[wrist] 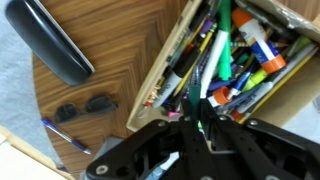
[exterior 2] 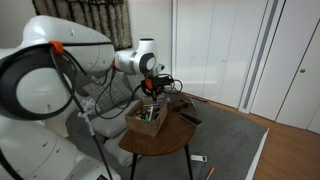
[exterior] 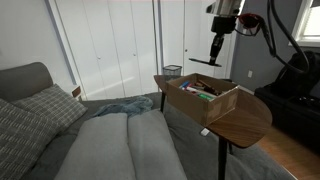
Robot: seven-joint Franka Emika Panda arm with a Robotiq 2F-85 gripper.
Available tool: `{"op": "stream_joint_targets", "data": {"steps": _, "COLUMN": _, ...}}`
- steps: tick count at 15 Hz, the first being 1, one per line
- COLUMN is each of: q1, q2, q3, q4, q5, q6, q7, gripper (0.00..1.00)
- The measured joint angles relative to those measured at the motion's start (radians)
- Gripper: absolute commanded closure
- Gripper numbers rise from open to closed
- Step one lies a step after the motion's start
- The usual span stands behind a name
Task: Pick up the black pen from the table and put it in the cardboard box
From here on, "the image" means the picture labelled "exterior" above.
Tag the grey fabric sofa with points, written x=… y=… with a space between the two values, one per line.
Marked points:
x=200 y=156

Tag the light grey seat cushion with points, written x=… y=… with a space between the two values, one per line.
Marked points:
x=100 y=150
x=153 y=146

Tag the wide white closet doors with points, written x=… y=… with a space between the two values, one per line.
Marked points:
x=110 y=50

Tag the narrow white closet doors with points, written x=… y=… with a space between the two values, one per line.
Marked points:
x=193 y=36

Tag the dark brown marker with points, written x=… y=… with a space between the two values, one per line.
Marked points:
x=209 y=88

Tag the white tag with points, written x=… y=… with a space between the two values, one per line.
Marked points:
x=205 y=132

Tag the black backpack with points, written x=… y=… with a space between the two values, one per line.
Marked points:
x=300 y=83

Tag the wooden side table black legs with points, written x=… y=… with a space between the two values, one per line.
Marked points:
x=245 y=123

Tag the grey dashed pattern pillow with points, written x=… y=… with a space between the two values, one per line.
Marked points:
x=20 y=140

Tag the red and white marker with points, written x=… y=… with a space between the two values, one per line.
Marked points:
x=193 y=89

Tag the blue marker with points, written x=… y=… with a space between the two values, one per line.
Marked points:
x=184 y=84

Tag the black armchair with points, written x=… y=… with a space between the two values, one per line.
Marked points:
x=290 y=113

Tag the open cardboard box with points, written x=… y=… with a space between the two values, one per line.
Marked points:
x=196 y=105

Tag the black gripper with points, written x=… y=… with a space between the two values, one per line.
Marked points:
x=223 y=25

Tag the black pen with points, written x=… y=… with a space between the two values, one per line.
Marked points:
x=201 y=61

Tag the white wall outlet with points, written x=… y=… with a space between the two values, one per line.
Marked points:
x=250 y=74

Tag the green marker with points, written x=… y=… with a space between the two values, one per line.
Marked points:
x=205 y=96

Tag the blue crumpled blanket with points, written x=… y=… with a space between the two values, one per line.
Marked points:
x=128 y=106

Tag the grey checkered pillow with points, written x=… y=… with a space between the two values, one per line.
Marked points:
x=53 y=105

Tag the black mesh wastebasket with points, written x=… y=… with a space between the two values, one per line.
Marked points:
x=172 y=70

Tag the small wooden nightstand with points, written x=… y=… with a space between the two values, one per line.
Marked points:
x=76 y=91

